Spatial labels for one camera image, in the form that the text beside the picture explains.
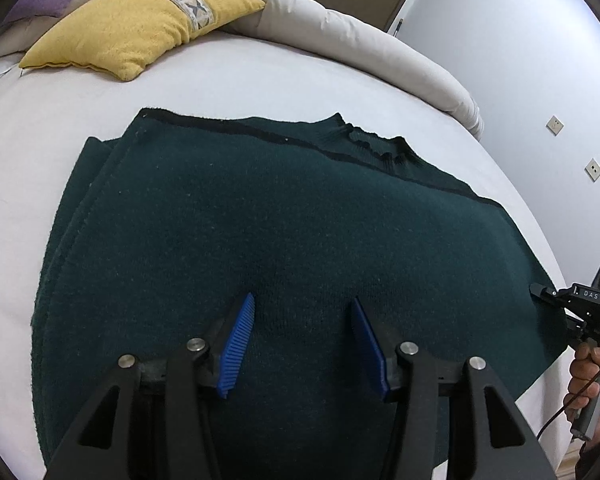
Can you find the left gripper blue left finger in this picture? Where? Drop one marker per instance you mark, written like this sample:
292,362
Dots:
150,418

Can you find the beige wall socket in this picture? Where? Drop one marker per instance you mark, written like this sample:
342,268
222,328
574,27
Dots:
555,125
592,169

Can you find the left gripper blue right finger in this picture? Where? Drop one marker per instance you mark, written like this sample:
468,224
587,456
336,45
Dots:
489,438

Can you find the yellow patterned throw pillow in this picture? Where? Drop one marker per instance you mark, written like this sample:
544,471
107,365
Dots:
123,37

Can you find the dark green knit sweater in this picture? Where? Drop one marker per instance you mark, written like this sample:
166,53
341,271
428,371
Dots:
161,231

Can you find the beige quilted duvet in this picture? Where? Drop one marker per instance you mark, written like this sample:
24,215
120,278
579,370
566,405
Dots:
306,25

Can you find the white bed sheet mattress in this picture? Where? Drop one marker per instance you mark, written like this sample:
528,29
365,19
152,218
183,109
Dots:
46,116

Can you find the upper beige wall socket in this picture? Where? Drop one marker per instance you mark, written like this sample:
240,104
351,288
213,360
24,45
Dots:
555,125

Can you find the person right hand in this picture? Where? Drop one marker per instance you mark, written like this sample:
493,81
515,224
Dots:
582,388

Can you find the lower beige wall socket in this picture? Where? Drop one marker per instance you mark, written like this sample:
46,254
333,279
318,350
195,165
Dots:
592,169

